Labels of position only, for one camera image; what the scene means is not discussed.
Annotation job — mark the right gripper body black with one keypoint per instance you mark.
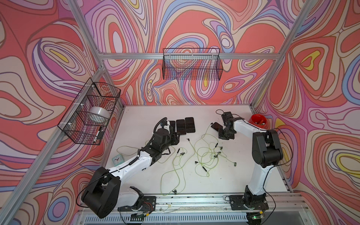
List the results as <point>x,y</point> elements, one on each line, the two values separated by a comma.
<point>227,134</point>

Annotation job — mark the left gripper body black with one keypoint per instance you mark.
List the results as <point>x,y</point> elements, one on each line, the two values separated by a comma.
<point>174,140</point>

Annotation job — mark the black phone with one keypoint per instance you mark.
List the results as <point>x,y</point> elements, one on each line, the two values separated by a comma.
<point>172,126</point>
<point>181,127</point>
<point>190,125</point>
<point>217,127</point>

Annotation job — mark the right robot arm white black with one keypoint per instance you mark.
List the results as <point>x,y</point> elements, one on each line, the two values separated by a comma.
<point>266,153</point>

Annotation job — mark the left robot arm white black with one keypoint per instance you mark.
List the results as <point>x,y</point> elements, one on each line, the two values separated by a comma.
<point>102,195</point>

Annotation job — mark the red cylindrical cup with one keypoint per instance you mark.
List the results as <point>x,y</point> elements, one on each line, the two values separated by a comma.
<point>259,121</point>

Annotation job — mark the small teal alarm clock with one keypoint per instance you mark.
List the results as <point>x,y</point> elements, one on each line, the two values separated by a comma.
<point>117,160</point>

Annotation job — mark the white tape roll in basket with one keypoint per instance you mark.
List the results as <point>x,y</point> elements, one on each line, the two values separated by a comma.
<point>98,114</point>

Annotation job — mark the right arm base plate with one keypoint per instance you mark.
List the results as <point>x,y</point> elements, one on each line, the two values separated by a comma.
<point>248,202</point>

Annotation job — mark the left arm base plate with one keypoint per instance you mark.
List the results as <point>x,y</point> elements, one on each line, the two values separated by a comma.
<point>146,204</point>

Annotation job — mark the black wire basket on back wall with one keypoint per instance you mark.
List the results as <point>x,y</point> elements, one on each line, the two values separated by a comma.
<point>192,64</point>

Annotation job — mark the black wire basket on wall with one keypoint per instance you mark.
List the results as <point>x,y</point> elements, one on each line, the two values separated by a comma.
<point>192,64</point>
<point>86,121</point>

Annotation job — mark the black wire basket on left wall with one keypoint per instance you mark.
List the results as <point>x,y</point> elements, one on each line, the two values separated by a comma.
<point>86,121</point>

